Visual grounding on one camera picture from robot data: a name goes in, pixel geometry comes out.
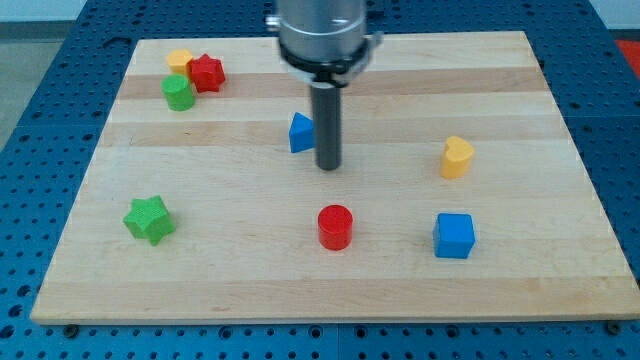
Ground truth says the red star block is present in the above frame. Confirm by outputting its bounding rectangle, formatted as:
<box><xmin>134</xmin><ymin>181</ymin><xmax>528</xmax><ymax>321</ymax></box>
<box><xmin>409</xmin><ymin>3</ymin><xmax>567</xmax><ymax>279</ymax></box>
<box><xmin>190</xmin><ymin>54</ymin><xmax>226</xmax><ymax>93</ymax></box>

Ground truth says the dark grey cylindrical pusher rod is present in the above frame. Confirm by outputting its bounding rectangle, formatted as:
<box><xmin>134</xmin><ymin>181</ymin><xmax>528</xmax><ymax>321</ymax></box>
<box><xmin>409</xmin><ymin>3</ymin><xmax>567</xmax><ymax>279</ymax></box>
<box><xmin>310</xmin><ymin>87</ymin><xmax>342</xmax><ymax>171</ymax></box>

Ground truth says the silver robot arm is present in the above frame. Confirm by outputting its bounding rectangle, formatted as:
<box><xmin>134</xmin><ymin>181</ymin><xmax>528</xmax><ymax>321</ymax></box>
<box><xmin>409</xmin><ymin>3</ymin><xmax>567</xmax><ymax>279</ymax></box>
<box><xmin>264</xmin><ymin>0</ymin><xmax>383</xmax><ymax>171</ymax></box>

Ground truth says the blue cube block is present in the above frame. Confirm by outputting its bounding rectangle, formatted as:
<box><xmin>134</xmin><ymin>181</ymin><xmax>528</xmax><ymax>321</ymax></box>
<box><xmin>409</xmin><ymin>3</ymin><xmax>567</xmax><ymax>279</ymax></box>
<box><xmin>433</xmin><ymin>213</ymin><xmax>476</xmax><ymax>259</ymax></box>

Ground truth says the wooden board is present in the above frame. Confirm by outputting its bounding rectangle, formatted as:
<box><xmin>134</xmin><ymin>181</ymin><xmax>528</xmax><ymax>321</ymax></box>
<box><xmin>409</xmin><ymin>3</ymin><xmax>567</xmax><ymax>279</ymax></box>
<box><xmin>31</xmin><ymin>31</ymin><xmax>639</xmax><ymax>325</ymax></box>

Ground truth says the yellow heart block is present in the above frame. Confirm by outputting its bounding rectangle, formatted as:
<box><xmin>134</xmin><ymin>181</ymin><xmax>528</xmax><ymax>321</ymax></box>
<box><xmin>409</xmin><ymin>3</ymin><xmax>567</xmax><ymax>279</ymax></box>
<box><xmin>440</xmin><ymin>136</ymin><xmax>475</xmax><ymax>179</ymax></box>

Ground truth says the yellow hexagon block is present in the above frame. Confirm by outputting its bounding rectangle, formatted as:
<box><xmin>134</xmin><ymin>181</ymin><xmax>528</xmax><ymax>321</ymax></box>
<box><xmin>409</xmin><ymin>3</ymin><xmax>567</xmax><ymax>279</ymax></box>
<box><xmin>165</xmin><ymin>49</ymin><xmax>193</xmax><ymax>78</ymax></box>

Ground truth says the red cylinder block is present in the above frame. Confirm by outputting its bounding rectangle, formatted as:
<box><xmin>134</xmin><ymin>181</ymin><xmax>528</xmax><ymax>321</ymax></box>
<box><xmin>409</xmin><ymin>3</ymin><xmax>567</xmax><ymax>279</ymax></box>
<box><xmin>317</xmin><ymin>204</ymin><xmax>354</xmax><ymax>251</ymax></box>

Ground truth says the green star block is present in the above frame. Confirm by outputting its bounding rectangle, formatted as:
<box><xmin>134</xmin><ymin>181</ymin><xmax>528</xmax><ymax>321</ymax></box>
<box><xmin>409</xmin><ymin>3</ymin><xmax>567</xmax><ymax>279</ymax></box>
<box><xmin>123</xmin><ymin>195</ymin><xmax>176</xmax><ymax>246</ymax></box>

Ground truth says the blue triangle block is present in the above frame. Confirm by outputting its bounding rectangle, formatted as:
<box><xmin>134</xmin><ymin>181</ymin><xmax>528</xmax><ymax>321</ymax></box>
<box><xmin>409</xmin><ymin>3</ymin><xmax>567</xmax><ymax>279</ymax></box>
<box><xmin>288</xmin><ymin>112</ymin><xmax>315</xmax><ymax>153</ymax></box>

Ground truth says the green cylinder block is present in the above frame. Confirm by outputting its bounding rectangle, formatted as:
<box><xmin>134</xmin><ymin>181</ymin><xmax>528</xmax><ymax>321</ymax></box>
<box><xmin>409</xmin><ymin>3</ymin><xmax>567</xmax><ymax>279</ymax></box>
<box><xmin>161</xmin><ymin>74</ymin><xmax>195</xmax><ymax>111</ymax></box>

